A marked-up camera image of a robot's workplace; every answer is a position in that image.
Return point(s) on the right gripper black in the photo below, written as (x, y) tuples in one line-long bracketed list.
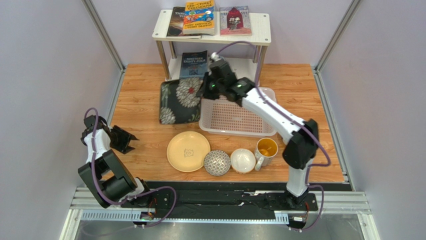
[(206, 90)]

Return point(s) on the dark paperback book top shelf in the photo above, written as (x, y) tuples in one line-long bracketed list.
[(175, 27)]

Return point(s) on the white two-tier shelf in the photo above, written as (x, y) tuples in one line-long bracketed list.
[(243, 67)]

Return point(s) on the white mug yellow inside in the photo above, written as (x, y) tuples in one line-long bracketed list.
[(265, 151)]

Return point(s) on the yellow round bear plate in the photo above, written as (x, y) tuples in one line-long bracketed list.
[(186, 151)]

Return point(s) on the red pink cover book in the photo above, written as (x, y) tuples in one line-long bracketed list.
[(235, 21)]

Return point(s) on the white small bowl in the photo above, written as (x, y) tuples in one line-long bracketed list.
[(243, 161)]

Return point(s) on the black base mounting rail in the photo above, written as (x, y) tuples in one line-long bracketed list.
[(233, 200)]

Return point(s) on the orange yellow treehouse book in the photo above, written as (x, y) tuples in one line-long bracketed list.
[(199, 18)]

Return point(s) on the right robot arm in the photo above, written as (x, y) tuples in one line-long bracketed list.
[(300, 137)]

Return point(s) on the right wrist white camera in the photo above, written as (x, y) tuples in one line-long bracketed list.
[(214, 57)]

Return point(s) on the white perforated plastic basket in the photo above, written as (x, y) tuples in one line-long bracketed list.
[(223, 117)]

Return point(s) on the dark blue Nineteen Eighty-Four book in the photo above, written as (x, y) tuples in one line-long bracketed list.
[(194, 64)]

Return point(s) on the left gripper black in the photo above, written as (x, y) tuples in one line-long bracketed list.
[(123, 147)]

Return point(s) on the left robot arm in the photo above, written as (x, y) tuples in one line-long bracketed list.
[(104, 174)]

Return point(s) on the grey patterned small bowl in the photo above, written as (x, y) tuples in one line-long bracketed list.
[(217, 163)]

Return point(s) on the black square floral plate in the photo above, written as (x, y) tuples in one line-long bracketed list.
[(179, 103)]

